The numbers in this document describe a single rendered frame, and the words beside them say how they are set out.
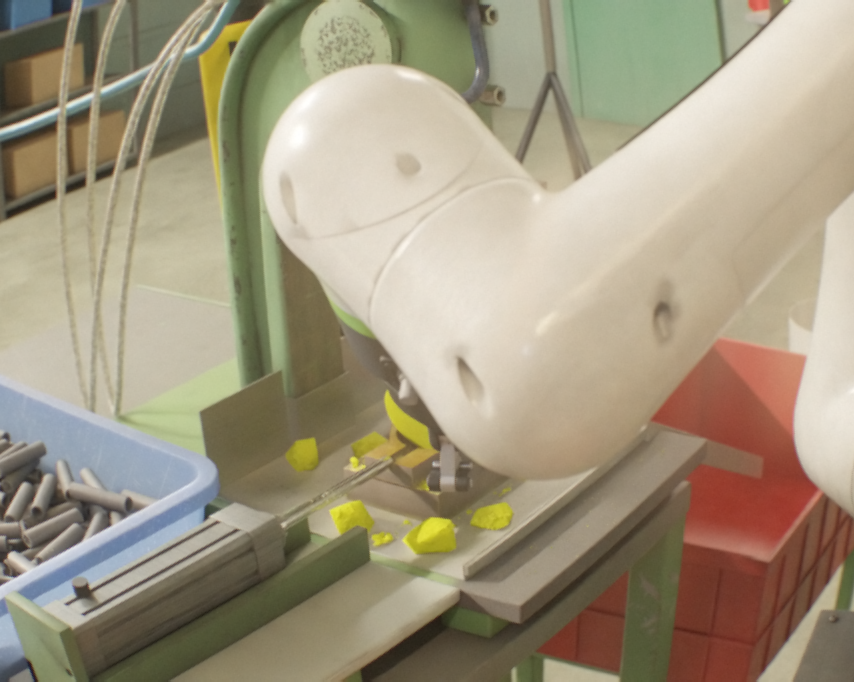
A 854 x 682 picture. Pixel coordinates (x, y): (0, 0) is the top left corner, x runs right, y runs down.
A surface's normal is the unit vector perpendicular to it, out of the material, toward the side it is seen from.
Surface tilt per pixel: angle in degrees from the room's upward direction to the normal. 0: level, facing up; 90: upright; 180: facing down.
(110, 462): 81
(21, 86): 90
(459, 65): 90
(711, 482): 0
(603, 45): 90
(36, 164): 90
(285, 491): 0
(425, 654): 0
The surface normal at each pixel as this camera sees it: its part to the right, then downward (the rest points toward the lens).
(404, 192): -0.29, -0.33
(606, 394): 0.35, 0.25
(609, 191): -0.41, -0.63
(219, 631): 0.80, 0.16
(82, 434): -0.60, 0.18
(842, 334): -0.81, 0.11
